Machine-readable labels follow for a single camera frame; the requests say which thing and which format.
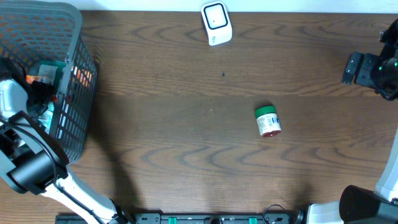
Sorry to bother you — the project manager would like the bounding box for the green lid cream jar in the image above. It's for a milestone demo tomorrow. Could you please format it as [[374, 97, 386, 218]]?
[[254, 106, 282, 138]]

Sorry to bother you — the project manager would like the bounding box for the white teal wipes packet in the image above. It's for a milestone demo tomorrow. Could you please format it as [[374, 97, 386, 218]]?
[[38, 101, 54, 134]]

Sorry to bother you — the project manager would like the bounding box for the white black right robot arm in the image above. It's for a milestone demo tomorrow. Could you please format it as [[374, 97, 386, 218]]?
[[294, 21, 397, 224]]

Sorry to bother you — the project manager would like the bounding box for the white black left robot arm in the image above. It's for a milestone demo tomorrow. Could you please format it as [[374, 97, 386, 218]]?
[[1, 58, 135, 223]]

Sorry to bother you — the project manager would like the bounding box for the white cube barcode scanner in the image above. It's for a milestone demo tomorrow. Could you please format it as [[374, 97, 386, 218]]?
[[201, 1, 233, 46]]

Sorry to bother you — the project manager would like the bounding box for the orange small box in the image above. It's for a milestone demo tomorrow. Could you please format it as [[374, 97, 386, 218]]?
[[25, 75, 43, 84]]

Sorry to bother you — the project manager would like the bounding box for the green white 3M package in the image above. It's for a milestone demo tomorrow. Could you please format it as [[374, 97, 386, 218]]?
[[37, 60, 66, 88]]

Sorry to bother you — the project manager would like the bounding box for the grey plastic mesh basket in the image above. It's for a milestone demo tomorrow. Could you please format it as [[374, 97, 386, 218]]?
[[1, 1, 97, 162]]

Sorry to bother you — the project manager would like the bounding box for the black mounting rail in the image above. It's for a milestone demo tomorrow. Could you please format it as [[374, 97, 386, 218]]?
[[55, 212, 295, 224]]

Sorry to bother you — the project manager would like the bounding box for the black looped cable at rail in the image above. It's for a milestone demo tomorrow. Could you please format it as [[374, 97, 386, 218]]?
[[262, 203, 287, 224]]

